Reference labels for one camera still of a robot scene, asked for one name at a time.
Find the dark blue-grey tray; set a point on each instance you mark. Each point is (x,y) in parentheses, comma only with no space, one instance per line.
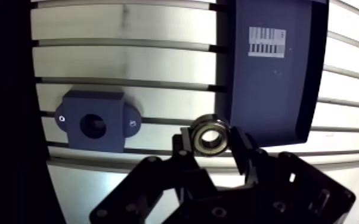
(270,68)

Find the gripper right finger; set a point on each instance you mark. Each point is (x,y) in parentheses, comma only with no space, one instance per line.
(273,181)

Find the steel bearing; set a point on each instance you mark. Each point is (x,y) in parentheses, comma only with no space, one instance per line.
(210,135)

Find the dark blue-grey housing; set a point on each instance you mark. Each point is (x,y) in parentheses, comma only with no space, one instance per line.
(96,120)

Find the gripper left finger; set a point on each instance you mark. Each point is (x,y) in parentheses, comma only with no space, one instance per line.
(179,175)

